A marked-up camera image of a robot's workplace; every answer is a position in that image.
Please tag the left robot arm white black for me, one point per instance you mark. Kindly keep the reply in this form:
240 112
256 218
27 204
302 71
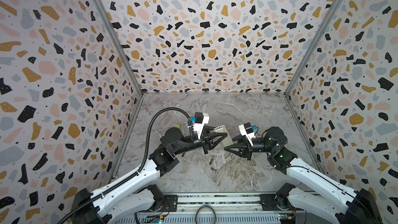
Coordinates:
135 191

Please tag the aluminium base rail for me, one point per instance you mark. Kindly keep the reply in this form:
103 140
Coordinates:
223 208

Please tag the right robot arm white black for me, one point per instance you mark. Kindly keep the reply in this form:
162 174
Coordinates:
333 201

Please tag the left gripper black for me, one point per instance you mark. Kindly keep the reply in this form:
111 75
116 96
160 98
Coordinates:
205 138

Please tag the white remote control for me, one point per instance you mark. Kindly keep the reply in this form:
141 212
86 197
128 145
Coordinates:
226 139

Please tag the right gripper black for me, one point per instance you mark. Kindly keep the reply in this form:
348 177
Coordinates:
243 147

